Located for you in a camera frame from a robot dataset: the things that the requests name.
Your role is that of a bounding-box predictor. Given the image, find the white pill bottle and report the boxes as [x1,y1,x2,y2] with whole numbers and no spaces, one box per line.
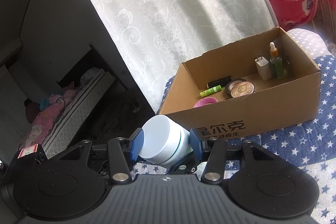
[138,114,195,165]

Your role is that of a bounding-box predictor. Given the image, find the dark bed frame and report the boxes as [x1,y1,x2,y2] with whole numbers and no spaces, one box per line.
[55,43,129,90]

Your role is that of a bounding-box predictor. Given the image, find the green lip balm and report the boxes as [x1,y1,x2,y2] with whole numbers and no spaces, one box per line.
[199,85,222,98]

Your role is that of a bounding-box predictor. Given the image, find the white mattress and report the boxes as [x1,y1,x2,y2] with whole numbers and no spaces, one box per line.
[42,72,116,153]

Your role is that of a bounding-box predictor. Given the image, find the gold lid jar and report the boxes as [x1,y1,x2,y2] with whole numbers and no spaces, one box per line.
[230,81,256,99]

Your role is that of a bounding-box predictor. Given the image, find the pink plastic lid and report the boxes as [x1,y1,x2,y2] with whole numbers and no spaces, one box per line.
[193,97,219,109]

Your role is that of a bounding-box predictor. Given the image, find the green dropper bottle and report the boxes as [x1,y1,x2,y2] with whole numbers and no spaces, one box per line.
[269,42,285,80]

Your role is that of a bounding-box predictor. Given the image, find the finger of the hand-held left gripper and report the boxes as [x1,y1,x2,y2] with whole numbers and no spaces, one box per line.
[168,154,201,175]

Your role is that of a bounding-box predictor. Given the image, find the blue white star blanket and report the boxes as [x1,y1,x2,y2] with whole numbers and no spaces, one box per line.
[131,28,336,224]

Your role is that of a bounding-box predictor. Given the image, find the white patterned curtain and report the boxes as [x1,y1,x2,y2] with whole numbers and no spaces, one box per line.
[66,0,280,114]

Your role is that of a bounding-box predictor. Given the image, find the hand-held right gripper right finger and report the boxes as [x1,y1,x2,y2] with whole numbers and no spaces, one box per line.
[189,127,277,184]

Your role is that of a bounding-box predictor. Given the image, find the white charger plug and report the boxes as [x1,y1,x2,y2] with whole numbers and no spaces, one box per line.
[254,55,272,81]

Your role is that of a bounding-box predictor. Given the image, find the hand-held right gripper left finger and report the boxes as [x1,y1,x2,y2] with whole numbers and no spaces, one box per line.
[59,128,145,184]

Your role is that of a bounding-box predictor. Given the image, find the black lipstick tube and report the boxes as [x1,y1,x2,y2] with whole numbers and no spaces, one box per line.
[207,76,232,88]

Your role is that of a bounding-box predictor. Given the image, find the pink bedding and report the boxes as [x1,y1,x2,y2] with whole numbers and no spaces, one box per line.
[25,67,105,146]

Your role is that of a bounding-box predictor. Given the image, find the black tape roll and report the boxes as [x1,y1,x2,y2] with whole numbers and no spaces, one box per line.
[225,78,248,99]

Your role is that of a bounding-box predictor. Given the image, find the brown cardboard box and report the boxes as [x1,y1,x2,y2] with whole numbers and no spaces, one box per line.
[157,27,322,139]

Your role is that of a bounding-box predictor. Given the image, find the black floor cables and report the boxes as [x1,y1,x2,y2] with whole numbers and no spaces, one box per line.
[100,101,147,135]

